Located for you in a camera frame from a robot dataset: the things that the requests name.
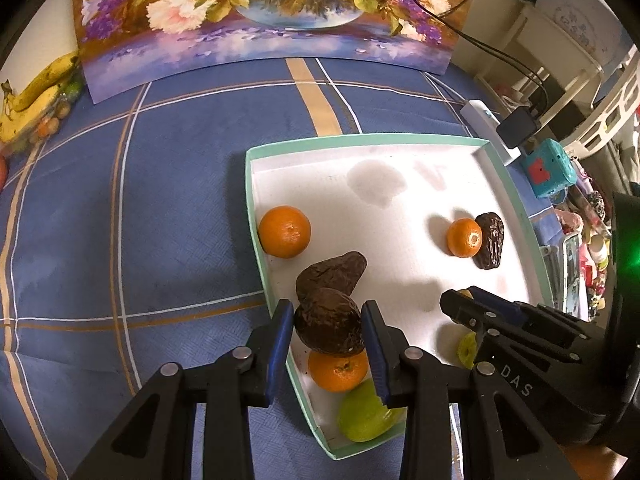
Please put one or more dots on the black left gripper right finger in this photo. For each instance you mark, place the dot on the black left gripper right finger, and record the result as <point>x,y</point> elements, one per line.
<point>500,437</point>

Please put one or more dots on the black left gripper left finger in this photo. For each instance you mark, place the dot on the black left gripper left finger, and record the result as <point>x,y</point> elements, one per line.
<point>152,438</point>

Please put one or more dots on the large green mango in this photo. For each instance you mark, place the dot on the large green mango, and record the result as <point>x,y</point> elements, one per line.
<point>363,417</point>

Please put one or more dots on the long brown dried fruit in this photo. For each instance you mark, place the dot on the long brown dried fruit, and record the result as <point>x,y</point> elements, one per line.
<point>490,253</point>

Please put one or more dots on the orange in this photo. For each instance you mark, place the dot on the orange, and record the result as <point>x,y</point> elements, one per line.
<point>464,238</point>
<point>337,373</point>
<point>284,232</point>

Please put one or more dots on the round brown dried fruit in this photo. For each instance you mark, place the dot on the round brown dried fruit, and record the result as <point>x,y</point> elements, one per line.
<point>329,322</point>

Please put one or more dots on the pointed brown dried fruit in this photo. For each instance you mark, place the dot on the pointed brown dried fruit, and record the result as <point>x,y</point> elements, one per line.
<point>341,273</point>

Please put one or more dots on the brown kiwi fruit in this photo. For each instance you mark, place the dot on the brown kiwi fruit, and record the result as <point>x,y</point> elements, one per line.
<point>465,293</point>

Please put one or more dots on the smartphone on stand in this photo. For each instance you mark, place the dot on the smartphone on stand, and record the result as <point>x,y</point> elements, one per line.
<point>562,263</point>

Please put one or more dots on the small green mango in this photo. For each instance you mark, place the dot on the small green mango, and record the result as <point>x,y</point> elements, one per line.
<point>467,350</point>

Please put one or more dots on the teal toy box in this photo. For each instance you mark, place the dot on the teal toy box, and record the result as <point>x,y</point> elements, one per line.
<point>549,169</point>

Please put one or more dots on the white tray with green rim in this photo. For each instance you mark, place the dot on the white tray with green rim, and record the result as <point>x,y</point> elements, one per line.
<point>391,197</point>

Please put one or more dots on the orange in tray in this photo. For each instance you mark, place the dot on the orange in tray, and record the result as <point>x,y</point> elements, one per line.
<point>284,232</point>

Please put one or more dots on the black power adapter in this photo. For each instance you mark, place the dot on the black power adapter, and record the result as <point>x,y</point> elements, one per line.
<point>518,127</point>

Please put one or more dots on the white power strip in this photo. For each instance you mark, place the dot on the white power strip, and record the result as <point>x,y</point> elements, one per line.
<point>484,124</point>

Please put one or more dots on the red apple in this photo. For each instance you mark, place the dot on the red apple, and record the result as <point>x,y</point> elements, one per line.
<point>4,169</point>

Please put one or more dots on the white chair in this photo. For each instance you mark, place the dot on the white chair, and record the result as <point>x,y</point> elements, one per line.
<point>581,76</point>

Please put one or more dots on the clear plastic fruit container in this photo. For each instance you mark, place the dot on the clear plastic fruit container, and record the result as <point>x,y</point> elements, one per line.
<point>51,121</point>

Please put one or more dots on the yellow banana bunch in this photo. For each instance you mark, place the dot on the yellow banana bunch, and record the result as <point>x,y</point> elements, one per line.
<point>20,112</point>

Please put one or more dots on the flower painting canvas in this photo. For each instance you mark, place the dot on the flower painting canvas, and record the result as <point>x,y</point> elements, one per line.
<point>124,43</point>

